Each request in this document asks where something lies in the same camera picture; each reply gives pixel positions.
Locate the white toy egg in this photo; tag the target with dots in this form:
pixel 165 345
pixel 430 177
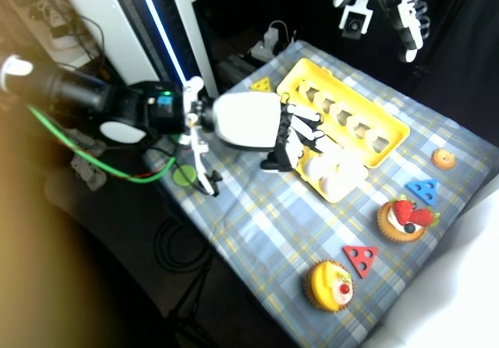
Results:
pixel 355 171
pixel 315 167
pixel 338 156
pixel 332 189

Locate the yellow egg carton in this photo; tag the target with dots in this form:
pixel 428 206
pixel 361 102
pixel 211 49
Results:
pixel 384 129

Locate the yellow triangle block with holes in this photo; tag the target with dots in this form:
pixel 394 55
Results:
pixel 262 86

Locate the white power adapter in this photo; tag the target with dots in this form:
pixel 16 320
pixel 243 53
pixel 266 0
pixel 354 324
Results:
pixel 269 41

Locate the blue plaid tablecloth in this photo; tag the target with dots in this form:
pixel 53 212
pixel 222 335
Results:
pixel 273 227

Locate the white column with blue stripe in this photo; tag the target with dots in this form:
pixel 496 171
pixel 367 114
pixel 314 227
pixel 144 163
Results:
pixel 128 24

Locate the grey power strip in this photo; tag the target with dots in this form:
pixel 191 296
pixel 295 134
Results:
pixel 89 164

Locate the red triangle block with holes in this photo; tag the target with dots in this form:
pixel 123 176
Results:
pixel 356 256

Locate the toy cupcake with yellow topping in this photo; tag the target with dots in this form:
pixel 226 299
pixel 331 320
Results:
pixel 327 285

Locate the toy cupcake with strawberries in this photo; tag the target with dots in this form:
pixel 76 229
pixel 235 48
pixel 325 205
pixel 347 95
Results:
pixel 401 219

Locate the blue triangle block with holes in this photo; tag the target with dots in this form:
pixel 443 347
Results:
pixel 423 192

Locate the tan round biscuit toy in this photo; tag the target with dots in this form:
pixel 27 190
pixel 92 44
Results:
pixel 443 158

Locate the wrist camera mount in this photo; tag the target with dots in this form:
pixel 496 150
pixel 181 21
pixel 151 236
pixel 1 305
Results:
pixel 199 149
pixel 354 22

